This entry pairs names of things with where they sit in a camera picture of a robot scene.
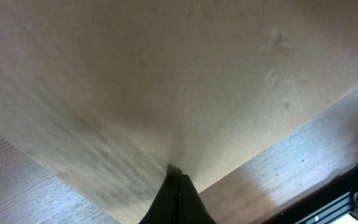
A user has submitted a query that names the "brown cardboard box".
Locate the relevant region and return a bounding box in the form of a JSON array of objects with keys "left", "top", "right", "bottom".
[{"left": 0, "top": 1, "right": 358, "bottom": 223}]

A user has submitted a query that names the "metal table frame rail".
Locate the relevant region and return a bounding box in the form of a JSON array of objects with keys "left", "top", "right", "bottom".
[{"left": 265, "top": 155, "right": 358, "bottom": 224}]

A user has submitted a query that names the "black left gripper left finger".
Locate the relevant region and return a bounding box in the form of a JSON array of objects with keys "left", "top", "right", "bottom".
[{"left": 139, "top": 166, "right": 179, "bottom": 224}]

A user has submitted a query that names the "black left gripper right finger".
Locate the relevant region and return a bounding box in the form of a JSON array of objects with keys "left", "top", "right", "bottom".
[{"left": 177, "top": 171, "right": 216, "bottom": 224}]

